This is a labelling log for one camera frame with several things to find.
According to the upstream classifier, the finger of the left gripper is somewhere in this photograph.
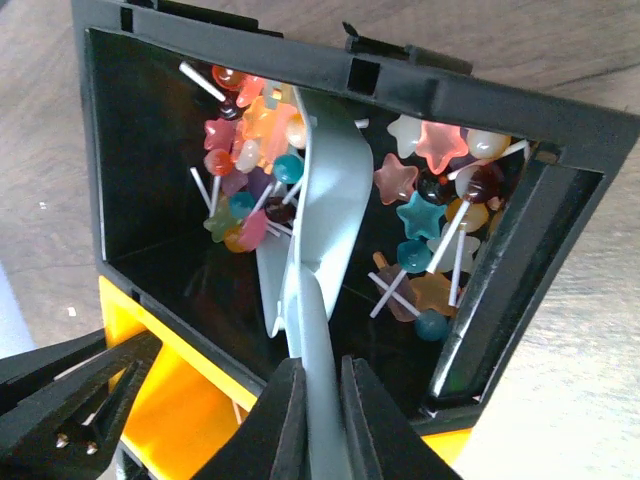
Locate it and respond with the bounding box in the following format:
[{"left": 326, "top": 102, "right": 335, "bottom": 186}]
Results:
[
  {"left": 1, "top": 332, "right": 162, "bottom": 473},
  {"left": 1, "top": 329, "right": 106, "bottom": 395}
]

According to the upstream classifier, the light blue slotted scoop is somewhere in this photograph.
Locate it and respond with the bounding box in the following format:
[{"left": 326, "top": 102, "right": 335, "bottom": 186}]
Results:
[{"left": 257, "top": 87, "right": 373, "bottom": 479}]

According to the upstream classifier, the black candy bin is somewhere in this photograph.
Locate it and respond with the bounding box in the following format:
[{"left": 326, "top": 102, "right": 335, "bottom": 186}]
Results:
[{"left": 72, "top": 1, "right": 639, "bottom": 434}]

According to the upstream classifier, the orange candy bin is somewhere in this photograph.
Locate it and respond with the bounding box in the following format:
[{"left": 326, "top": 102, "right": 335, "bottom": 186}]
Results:
[{"left": 97, "top": 274, "right": 474, "bottom": 480}]

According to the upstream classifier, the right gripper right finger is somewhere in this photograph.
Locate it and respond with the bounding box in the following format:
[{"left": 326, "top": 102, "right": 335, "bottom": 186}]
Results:
[{"left": 341, "top": 356, "right": 460, "bottom": 479}]

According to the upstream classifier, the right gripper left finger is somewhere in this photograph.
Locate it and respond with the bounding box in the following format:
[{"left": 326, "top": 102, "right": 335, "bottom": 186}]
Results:
[{"left": 194, "top": 358, "right": 307, "bottom": 479}]

